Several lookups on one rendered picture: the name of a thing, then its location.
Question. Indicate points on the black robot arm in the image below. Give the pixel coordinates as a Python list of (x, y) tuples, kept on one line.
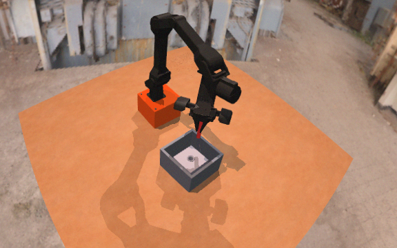
[(207, 59)]

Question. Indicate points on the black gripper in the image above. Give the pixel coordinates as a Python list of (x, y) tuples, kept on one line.
[(224, 116)]

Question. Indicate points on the white plate with hole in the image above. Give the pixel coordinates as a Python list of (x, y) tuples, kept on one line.
[(191, 160)]

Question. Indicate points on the red peg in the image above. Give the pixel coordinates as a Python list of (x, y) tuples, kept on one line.
[(198, 133)]

